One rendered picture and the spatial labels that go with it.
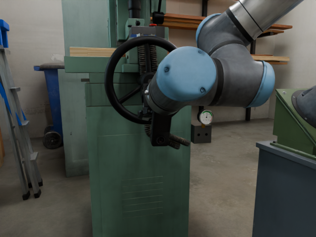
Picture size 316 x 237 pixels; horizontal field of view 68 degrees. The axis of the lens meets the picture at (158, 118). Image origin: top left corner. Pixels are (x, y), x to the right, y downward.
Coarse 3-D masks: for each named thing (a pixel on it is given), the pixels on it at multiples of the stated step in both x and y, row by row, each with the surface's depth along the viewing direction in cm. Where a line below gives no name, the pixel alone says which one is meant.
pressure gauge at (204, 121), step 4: (200, 112) 96; (204, 112) 96; (208, 112) 96; (212, 112) 96; (200, 116) 95; (204, 116) 96; (208, 116) 96; (212, 116) 97; (200, 120) 96; (204, 120) 96; (208, 120) 97; (212, 120) 97; (204, 124) 96
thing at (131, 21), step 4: (128, 20) 99; (132, 20) 100; (136, 20) 100; (140, 20) 100; (128, 24) 100; (132, 24) 100; (140, 24) 101; (144, 24) 103; (128, 28) 100; (128, 32) 100; (128, 36) 104
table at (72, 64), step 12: (72, 60) 87; (84, 60) 88; (96, 60) 89; (108, 60) 89; (120, 60) 90; (72, 72) 88; (84, 72) 89; (96, 72) 90; (120, 72) 92; (132, 72) 87
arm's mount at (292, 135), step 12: (276, 96) 91; (288, 96) 90; (276, 108) 92; (288, 108) 87; (276, 120) 92; (288, 120) 87; (300, 120) 82; (276, 132) 92; (288, 132) 87; (300, 132) 83; (312, 132) 79; (276, 144) 92; (288, 144) 88; (300, 144) 83; (312, 144) 79; (312, 156) 79
